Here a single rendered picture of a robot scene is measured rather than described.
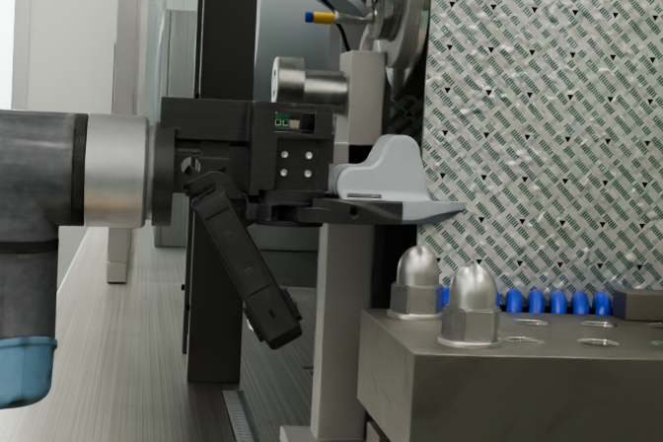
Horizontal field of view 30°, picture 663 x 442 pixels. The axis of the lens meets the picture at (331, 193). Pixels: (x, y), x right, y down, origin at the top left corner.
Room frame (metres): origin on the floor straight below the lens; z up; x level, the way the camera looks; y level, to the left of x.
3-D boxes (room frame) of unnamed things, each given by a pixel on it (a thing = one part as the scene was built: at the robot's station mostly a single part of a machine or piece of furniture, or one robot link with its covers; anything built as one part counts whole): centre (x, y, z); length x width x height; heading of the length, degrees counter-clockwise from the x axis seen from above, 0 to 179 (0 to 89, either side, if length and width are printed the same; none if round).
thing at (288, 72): (0.93, 0.04, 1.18); 0.04 x 0.02 x 0.04; 9
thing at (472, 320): (0.69, -0.08, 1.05); 0.04 x 0.04 x 0.04
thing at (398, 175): (0.83, -0.05, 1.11); 0.09 x 0.03 x 0.06; 98
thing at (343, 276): (0.94, 0.00, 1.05); 0.06 x 0.05 x 0.31; 99
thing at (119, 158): (0.82, 0.14, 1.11); 0.08 x 0.05 x 0.08; 9
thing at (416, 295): (0.78, -0.06, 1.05); 0.04 x 0.04 x 0.04
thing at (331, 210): (0.82, 0.00, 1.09); 0.09 x 0.05 x 0.02; 98
